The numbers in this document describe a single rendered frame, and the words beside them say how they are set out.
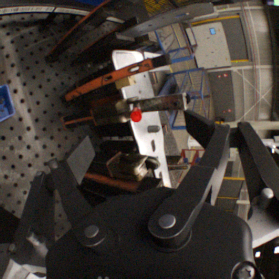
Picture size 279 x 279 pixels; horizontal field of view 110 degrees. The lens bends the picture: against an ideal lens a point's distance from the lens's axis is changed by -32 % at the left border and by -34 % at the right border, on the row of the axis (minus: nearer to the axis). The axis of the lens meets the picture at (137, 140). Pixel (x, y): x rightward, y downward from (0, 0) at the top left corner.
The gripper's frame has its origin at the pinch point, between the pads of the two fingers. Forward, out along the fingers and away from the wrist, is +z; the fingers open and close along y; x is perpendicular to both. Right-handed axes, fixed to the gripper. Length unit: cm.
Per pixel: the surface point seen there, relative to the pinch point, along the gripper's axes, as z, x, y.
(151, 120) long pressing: 43.2, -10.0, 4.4
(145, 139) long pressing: 36.4, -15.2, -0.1
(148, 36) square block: 45, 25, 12
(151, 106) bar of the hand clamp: 20.0, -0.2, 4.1
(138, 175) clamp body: 17.7, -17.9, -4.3
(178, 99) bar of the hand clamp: 14.1, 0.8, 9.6
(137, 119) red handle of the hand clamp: 10.1, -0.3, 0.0
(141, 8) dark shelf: 54, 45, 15
